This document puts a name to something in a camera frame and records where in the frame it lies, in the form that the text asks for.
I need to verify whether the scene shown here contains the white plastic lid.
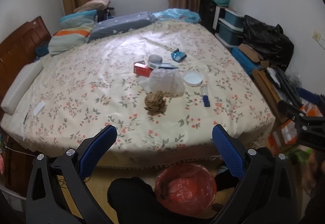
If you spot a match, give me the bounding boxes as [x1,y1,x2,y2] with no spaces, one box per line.
[183,71,203,87]

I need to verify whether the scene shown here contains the brown paper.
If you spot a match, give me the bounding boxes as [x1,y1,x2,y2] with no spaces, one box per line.
[144,91,166,113]

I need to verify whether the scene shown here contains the blue white medicine box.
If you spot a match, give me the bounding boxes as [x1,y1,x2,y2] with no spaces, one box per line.
[148,62,178,69]

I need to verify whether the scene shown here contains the red lined trash bin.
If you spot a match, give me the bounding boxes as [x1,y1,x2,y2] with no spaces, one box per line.
[154,163,217,216]

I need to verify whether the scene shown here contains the white paper card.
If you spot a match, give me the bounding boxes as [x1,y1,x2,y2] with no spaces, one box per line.
[33,101,45,116]

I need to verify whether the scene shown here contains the black pen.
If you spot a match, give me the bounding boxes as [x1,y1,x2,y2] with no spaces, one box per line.
[23,104,32,125]

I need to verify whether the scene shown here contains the black garbage bag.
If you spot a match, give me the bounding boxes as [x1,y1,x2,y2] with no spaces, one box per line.
[243,15,294,72]

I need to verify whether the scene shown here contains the cardboard pieces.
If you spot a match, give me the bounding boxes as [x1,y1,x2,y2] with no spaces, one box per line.
[238,44,270,69]

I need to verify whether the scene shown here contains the small blue capped bottle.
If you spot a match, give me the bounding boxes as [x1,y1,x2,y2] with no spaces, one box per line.
[200,84,210,107]

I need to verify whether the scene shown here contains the white pillow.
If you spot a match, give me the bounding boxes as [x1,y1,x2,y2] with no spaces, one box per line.
[1,60,43,115]

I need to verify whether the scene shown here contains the teal storage boxes shelf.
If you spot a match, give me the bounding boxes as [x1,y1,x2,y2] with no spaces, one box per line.
[213,6,244,49]

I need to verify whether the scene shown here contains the floral bed sheet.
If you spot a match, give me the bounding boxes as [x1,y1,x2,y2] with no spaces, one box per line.
[1,20,275,168]

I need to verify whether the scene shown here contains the red medicine box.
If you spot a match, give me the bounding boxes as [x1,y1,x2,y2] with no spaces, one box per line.
[133,63,153,77]

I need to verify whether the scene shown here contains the clear plastic bag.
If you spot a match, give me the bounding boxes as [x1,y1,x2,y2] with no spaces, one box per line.
[137,69,185,97]

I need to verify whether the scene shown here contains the wooden headboard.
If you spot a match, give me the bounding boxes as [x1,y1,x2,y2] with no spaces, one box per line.
[0,16,51,99]

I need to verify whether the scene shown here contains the blue snack wrapper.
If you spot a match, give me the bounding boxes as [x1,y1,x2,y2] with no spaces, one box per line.
[171,49,187,63]

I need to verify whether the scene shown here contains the striped green orange pillow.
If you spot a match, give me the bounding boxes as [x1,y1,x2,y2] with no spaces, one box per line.
[48,27,93,55]

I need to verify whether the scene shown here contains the light blue blanket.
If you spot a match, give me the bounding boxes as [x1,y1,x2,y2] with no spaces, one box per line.
[153,8,201,24]

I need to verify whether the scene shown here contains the grey blue pillow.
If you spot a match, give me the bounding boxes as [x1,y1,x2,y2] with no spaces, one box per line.
[88,12,156,42]

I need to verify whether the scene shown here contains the teal folded blanket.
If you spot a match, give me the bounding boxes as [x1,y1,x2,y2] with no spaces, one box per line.
[60,10,97,29]

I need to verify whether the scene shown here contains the beige folded blanket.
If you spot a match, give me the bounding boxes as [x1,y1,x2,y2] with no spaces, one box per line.
[73,0,111,13]

